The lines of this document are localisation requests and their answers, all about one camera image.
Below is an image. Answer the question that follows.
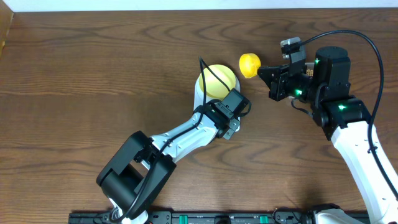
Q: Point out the yellow measuring scoop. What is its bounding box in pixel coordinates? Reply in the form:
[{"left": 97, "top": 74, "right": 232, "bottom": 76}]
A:
[{"left": 239, "top": 53, "right": 261, "bottom": 78}]

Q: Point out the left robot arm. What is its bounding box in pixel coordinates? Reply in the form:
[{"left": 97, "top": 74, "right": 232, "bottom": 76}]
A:
[{"left": 96, "top": 88, "right": 251, "bottom": 223}]

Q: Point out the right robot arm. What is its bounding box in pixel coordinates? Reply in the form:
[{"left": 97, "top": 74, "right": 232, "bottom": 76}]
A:
[{"left": 257, "top": 47, "right": 397, "bottom": 223}]

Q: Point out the pale yellow bowl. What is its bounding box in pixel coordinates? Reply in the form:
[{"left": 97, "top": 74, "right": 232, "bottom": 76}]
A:
[{"left": 204, "top": 64, "right": 240, "bottom": 101}]

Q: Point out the white digital kitchen scale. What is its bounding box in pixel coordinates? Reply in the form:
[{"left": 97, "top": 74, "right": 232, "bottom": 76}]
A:
[{"left": 193, "top": 73, "right": 241, "bottom": 133}]

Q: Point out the clear plastic container of soybeans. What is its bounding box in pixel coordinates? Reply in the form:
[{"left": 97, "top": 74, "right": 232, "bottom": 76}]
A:
[{"left": 305, "top": 62, "right": 315, "bottom": 77}]

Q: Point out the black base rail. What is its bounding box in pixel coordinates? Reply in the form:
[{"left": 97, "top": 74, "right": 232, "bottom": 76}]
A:
[{"left": 67, "top": 209, "right": 315, "bottom": 224}]

